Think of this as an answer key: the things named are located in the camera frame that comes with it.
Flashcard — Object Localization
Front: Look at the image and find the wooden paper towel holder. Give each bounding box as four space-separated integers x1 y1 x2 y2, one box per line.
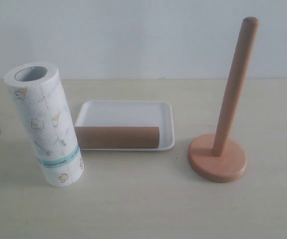
188 17 259 183

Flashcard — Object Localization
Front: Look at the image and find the white rectangular plastic tray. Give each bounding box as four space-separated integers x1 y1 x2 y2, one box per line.
75 100 175 151

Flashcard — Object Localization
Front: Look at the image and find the brown cardboard tube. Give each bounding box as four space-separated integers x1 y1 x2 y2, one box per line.
75 126 160 149

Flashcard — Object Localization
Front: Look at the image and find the white printed paper towel roll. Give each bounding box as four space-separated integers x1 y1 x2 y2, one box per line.
4 62 84 187

